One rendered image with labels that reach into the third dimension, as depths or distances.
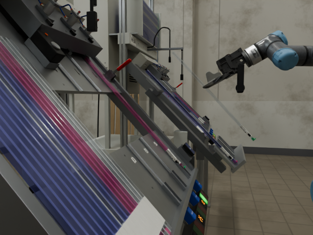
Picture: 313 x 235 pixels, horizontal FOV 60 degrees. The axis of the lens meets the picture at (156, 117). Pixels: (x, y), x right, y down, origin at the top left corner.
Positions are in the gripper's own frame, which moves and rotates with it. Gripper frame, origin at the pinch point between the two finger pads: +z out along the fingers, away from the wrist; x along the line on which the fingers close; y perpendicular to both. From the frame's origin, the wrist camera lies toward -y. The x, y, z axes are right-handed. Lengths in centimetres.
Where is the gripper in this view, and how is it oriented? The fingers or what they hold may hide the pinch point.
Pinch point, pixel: (206, 87)
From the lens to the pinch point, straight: 118.3
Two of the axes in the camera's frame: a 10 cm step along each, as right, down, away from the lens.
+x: -2.6, 0.7, -9.6
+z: -8.4, 4.8, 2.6
